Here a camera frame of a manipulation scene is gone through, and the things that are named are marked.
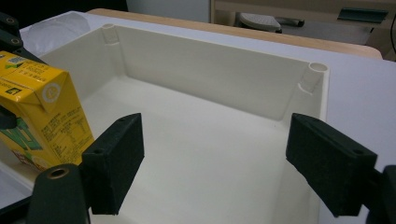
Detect white plastic bin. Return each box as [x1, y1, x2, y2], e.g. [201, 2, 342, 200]
[0, 22, 331, 224]

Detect black hanging cables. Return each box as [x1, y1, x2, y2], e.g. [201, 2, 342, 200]
[389, 18, 396, 56]

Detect wooden table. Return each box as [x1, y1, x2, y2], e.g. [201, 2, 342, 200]
[87, 7, 384, 60]

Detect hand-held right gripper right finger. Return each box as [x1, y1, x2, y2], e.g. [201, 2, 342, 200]
[285, 112, 378, 218]

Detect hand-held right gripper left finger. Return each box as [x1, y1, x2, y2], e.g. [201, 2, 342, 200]
[81, 112, 146, 217]

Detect dark drawer handle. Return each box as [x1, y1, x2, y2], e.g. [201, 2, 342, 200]
[336, 7, 390, 24]

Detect yellow juice carton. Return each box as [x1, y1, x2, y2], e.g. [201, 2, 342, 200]
[0, 50, 95, 173]

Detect office chair base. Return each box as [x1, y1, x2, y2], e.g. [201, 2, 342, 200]
[237, 12, 306, 34]

